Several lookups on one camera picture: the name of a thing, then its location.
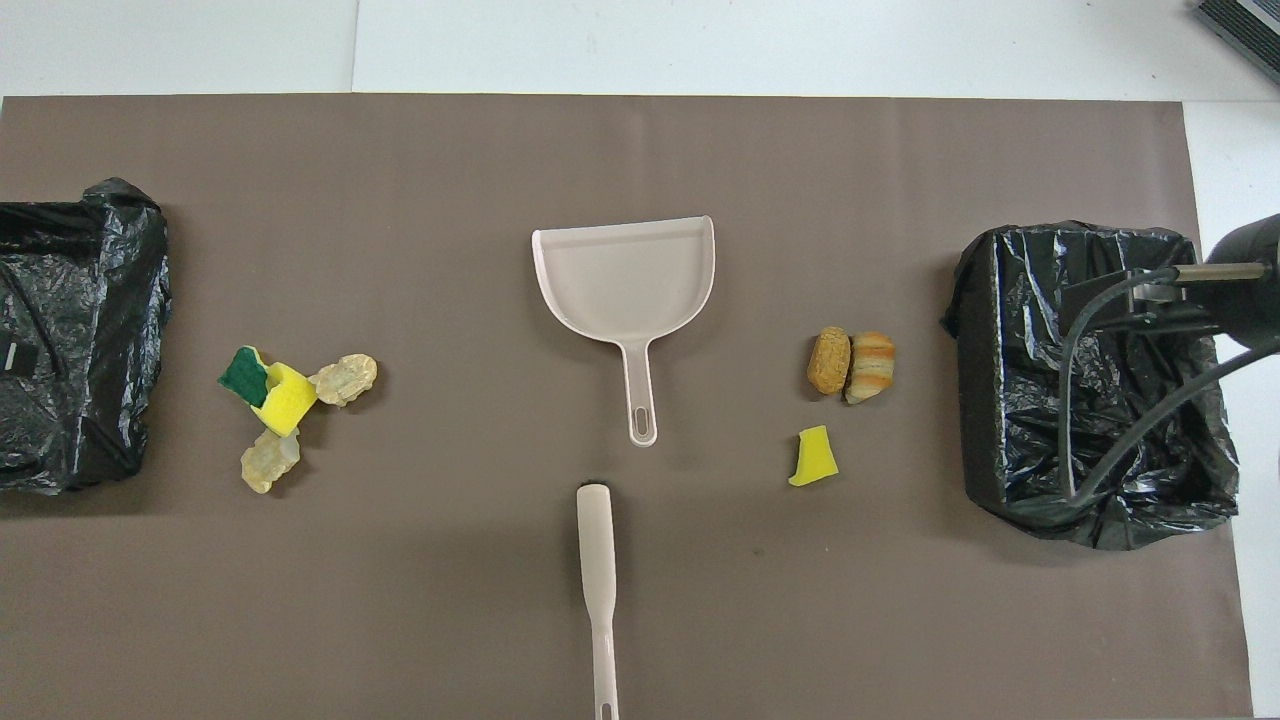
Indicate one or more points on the beige brush black bristles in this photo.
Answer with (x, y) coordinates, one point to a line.
(595, 540)

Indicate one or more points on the large yellow sponge piece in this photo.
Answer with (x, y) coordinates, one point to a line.
(288, 400)

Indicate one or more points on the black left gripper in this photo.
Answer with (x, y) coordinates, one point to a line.
(12, 357)

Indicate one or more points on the striped toy croissant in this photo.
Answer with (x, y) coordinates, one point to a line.
(870, 366)

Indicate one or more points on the brown toy bread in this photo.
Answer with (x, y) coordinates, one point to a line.
(829, 360)

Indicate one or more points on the black ribbed device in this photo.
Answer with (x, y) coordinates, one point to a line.
(1245, 20)

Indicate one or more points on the brown table mat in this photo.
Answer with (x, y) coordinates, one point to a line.
(640, 150)

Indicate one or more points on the pale toy bread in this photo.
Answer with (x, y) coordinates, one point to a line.
(268, 462)
(346, 380)

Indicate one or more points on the pink plastic dustpan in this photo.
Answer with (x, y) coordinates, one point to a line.
(625, 280)

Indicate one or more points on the black bag lined bin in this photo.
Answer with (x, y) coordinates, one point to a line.
(1000, 420)
(100, 300)

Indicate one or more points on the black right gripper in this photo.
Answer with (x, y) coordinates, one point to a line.
(1160, 315)

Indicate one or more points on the small yellow sponge piece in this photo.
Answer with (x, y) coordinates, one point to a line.
(814, 460)

